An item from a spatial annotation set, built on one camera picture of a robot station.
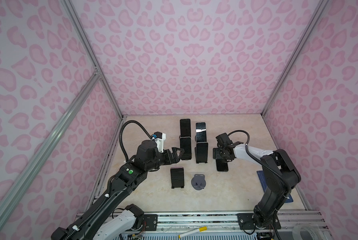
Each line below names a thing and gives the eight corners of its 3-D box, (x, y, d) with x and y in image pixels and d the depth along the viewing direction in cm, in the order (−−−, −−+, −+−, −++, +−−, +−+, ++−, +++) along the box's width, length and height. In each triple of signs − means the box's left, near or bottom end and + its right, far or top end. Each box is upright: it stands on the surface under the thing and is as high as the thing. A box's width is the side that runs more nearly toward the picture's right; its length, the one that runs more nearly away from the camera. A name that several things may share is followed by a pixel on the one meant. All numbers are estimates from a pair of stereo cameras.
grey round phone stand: (191, 190, 85) (191, 187, 82) (191, 175, 91) (191, 172, 88) (205, 190, 85) (206, 187, 82) (204, 175, 91) (204, 172, 88)
